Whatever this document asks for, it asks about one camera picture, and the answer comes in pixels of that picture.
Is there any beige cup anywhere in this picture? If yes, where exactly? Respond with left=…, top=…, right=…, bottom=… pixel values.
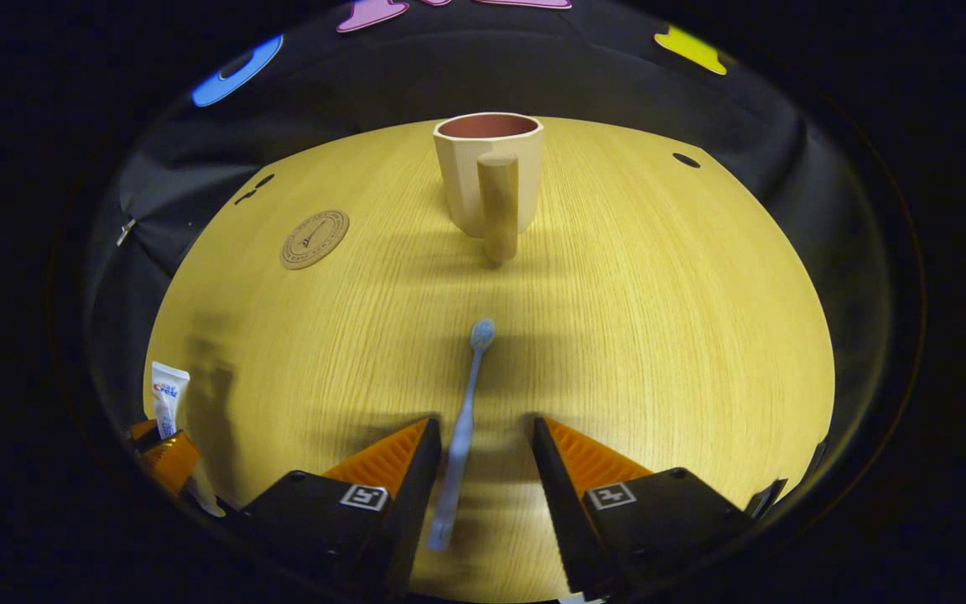
left=433, top=112, right=545, bottom=264

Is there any wooden desktop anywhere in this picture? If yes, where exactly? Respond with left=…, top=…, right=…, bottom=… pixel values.
left=143, top=116, right=836, bottom=603

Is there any light blue toothbrush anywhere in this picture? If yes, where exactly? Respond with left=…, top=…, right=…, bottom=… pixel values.
left=427, top=319, right=496, bottom=552

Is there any white toothpaste tube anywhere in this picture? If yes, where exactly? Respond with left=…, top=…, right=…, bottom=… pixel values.
left=150, top=361, right=226, bottom=518

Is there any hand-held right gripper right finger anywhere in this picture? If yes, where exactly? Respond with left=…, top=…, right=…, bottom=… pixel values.
left=531, top=415, right=758, bottom=598

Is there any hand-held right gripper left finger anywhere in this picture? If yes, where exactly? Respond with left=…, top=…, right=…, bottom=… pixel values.
left=227, top=417, right=444, bottom=598

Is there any round cork coaster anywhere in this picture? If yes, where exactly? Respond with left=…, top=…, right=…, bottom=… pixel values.
left=280, top=210, right=351, bottom=271

